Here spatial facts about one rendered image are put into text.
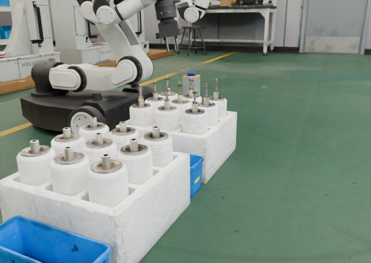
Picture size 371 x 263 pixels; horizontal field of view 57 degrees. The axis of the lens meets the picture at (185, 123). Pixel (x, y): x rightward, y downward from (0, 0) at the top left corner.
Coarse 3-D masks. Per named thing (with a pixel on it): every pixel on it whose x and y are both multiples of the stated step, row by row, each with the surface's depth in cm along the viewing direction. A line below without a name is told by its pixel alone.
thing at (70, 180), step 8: (88, 160) 87; (56, 168) 82; (64, 168) 82; (72, 168) 82; (80, 168) 84; (56, 176) 83; (64, 176) 82; (72, 176) 83; (80, 176) 84; (56, 184) 84; (64, 184) 83; (72, 184) 83; (80, 184) 85; (56, 192) 85; (64, 192) 84; (72, 192) 84; (80, 192) 85
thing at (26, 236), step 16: (0, 224) 81; (16, 224) 85; (32, 224) 83; (0, 240) 81; (16, 240) 86; (32, 240) 85; (48, 240) 82; (64, 240) 79; (80, 240) 77; (0, 256) 75; (16, 256) 71; (32, 256) 86; (48, 256) 83; (64, 256) 81; (80, 256) 78; (96, 256) 76
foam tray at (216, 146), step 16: (144, 128) 132; (208, 128) 133; (224, 128) 139; (176, 144) 126; (192, 144) 123; (208, 144) 123; (224, 144) 142; (208, 160) 125; (224, 160) 144; (208, 176) 127
